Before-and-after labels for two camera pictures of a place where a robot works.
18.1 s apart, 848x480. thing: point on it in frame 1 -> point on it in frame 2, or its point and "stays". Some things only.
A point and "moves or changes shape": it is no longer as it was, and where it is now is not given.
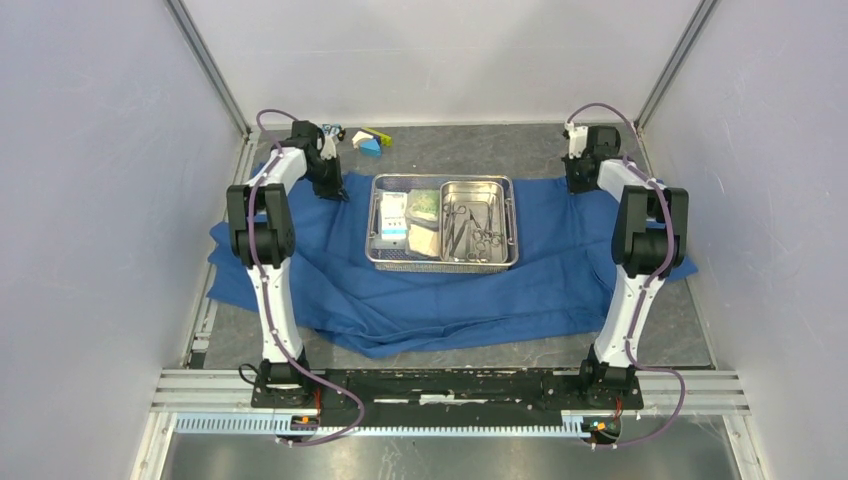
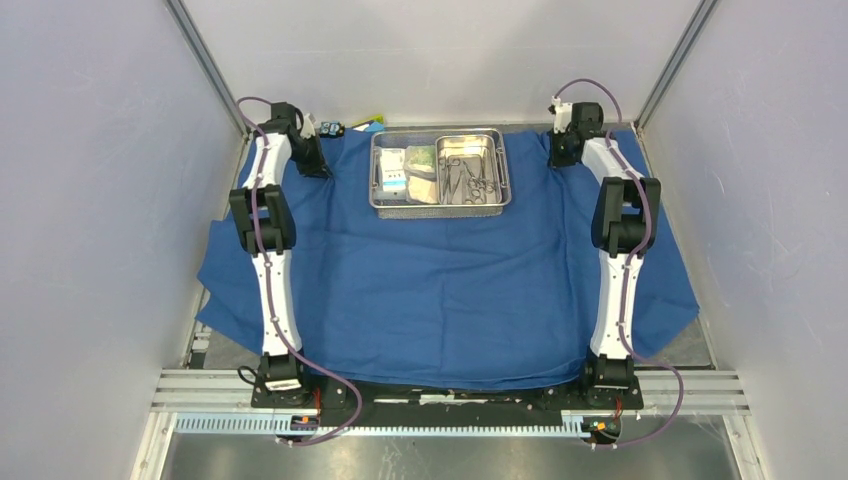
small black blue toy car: x=334 y=129 stays
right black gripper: x=574 y=185 -> x=556 y=159
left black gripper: x=334 y=189 -> x=316 y=168
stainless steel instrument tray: x=473 y=222 -> x=467 y=170
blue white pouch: x=394 y=216 -> x=393 y=170
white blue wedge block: x=368 y=145 -> x=375 y=127
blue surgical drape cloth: x=565 y=264 moves or changes shape
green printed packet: x=422 y=208 -> x=420 y=159
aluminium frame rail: x=222 y=391 stays
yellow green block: x=386 y=140 -> x=378 y=119
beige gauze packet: x=423 y=241 -> x=423 y=187
